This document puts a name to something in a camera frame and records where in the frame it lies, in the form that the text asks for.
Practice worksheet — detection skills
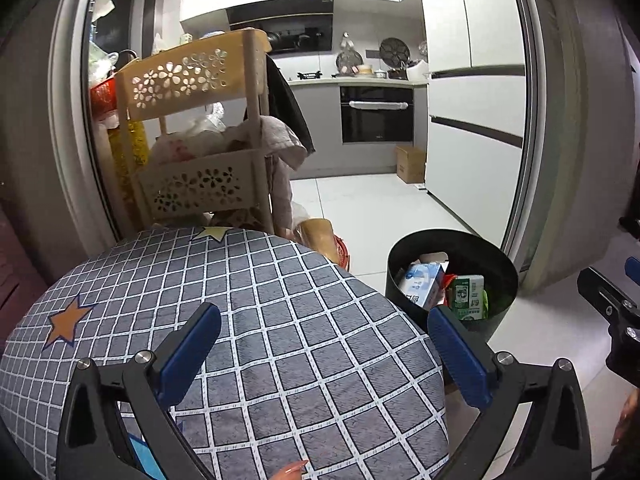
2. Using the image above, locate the red plastic bag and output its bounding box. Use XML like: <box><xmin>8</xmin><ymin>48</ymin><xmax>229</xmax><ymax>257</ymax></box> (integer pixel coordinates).
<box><xmin>439</xmin><ymin>273</ymin><xmax>457</xmax><ymax>306</ymax></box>

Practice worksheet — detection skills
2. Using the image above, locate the blue white milk carton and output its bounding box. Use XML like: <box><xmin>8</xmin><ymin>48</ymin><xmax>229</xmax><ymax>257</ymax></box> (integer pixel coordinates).
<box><xmin>398</xmin><ymin>261</ymin><xmax>448</xmax><ymax>310</ymax></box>

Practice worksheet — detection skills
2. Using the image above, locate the person's right hand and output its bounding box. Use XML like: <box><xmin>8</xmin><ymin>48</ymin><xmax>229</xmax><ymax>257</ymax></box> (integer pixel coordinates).
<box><xmin>611</xmin><ymin>389</ymin><xmax>639</xmax><ymax>446</ymax></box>

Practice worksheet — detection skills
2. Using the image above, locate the person's left hand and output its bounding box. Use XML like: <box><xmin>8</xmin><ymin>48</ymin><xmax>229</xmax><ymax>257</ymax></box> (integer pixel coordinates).
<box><xmin>270</xmin><ymin>460</ymin><xmax>308</xmax><ymax>480</ymax></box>

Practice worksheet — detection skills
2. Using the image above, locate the black round trash bin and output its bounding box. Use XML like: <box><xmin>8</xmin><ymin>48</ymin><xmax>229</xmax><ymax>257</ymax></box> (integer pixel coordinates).
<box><xmin>384</xmin><ymin>229</ymin><xmax>518</xmax><ymax>340</ymax></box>

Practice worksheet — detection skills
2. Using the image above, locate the maroon plastic stool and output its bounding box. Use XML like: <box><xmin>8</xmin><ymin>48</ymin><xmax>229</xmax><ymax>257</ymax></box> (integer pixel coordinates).
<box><xmin>0</xmin><ymin>211</ymin><xmax>47</xmax><ymax>350</ymax></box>

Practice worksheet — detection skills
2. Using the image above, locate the grey checked tablecloth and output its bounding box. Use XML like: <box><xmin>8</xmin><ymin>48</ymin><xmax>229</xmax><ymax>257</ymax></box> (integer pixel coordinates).
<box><xmin>1</xmin><ymin>229</ymin><xmax>448</xmax><ymax>479</ymax></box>

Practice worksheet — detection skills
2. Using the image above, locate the white refrigerator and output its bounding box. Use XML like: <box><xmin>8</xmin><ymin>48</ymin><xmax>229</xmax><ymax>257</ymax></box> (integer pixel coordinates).
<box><xmin>422</xmin><ymin>0</ymin><xmax>527</xmax><ymax>246</ymax></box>

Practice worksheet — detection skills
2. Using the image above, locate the cardboard box on floor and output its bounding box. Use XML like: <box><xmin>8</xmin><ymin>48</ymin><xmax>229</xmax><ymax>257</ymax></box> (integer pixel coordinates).
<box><xmin>396</xmin><ymin>145</ymin><xmax>426</xmax><ymax>184</ymax></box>

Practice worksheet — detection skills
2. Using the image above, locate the brown paper bag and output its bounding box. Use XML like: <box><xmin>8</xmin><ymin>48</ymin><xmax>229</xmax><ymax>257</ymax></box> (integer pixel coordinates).
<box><xmin>296</xmin><ymin>219</ymin><xmax>349</xmax><ymax>270</ymax></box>

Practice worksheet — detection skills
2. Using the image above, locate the beige perforated storage rack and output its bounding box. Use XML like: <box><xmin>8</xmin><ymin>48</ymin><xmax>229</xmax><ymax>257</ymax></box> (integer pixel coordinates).
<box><xmin>114</xmin><ymin>28</ymin><xmax>274</xmax><ymax>233</ymax></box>

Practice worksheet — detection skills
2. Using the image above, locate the yellow mesh bag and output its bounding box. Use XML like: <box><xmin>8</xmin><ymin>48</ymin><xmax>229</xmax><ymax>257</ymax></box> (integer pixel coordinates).
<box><xmin>106</xmin><ymin>119</ymin><xmax>151</xmax><ymax>226</ymax></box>

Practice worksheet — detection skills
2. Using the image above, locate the black built-in oven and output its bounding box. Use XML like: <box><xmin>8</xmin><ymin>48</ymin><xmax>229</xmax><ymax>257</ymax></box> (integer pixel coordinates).
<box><xmin>340</xmin><ymin>86</ymin><xmax>414</xmax><ymax>143</ymax></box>

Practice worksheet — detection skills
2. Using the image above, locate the round dark waffle pan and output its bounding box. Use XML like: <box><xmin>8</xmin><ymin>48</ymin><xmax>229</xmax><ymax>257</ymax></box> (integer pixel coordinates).
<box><xmin>378</xmin><ymin>37</ymin><xmax>410</xmax><ymax>70</ymax></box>

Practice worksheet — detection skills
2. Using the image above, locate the pink cloth on rack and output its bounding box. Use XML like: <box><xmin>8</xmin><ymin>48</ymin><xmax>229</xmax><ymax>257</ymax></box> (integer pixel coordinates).
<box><xmin>260</xmin><ymin>116</ymin><xmax>308</xmax><ymax>240</ymax></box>

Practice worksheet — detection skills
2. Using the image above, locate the black hanging garment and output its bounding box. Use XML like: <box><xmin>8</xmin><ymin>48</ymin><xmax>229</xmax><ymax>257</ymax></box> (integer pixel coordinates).
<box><xmin>266</xmin><ymin>55</ymin><xmax>316</xmax><ymax>155</ymax></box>

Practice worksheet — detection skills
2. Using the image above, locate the black range hood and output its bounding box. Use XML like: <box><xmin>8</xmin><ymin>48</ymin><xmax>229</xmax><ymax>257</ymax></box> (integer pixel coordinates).
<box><xmin>227</xmin><ymin>0</ymin><xmax>334</xmax><ymax>55</ymax></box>

